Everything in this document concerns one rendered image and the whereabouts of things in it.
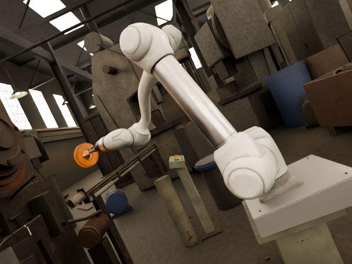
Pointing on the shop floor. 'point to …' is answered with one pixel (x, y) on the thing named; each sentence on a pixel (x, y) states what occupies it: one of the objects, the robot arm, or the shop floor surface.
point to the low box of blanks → (332, 99)
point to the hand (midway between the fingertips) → (85, 152)
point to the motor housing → (97, 240)
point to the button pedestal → (207, 230)
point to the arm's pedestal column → (310, 248)
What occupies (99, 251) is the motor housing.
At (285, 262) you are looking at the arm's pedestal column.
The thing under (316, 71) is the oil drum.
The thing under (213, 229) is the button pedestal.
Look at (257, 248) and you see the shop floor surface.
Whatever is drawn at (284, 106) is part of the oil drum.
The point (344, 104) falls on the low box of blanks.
